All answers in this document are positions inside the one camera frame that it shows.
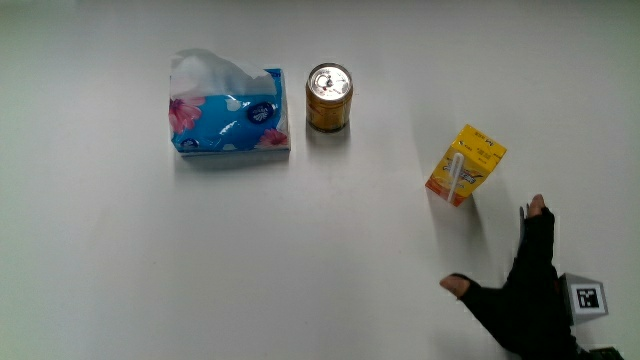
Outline golden drink can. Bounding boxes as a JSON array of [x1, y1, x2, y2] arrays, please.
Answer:
[[305, 62, 354, 134]]

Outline yellow ice redtea carton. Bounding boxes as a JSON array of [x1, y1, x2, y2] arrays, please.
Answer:
[[425, 123, 508, 208]]

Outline person's right hand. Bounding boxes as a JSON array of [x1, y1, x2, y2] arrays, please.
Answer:
[[439, 193, 625, 360]]

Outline blue floral tissue pack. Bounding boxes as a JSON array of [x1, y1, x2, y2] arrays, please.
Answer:
[[168, 48, 292, 158]]

